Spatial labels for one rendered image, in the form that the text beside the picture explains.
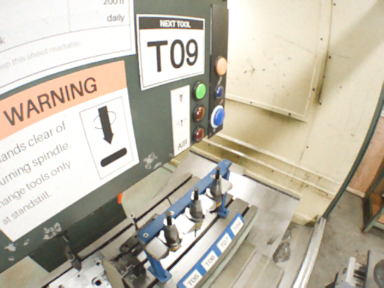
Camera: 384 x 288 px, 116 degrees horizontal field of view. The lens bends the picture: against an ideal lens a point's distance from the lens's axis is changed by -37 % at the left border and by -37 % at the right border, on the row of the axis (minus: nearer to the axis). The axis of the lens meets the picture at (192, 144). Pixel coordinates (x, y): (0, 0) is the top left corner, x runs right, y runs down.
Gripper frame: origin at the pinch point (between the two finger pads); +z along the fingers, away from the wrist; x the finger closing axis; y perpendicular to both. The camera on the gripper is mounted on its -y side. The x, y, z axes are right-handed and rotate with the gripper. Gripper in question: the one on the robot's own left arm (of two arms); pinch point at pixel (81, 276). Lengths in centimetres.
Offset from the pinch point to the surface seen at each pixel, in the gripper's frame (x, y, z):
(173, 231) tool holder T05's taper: 23.3, 12.5, 1.5
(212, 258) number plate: 36, 45, -6
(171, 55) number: 20.4, -29.0, -3.2
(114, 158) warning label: 12.2, -20.7, -3.7
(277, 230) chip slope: 80, 63, -24
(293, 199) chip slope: 100, 53, -24
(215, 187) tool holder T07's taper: 44.1, 13.2, 3.1
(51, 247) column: -20, 59, 58
